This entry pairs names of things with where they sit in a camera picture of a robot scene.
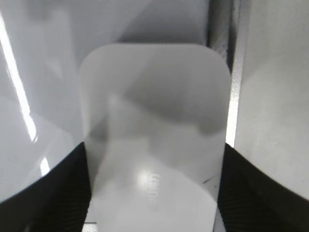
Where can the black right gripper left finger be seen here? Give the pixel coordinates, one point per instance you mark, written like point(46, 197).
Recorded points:
point(57, 202)

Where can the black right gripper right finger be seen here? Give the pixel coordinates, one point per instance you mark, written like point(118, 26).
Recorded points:
point(250, 201)

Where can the white board eraser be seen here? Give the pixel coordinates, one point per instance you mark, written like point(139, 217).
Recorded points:
point(154, 121)

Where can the white board with grey frame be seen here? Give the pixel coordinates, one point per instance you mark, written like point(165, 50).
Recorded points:
point(42, 46)

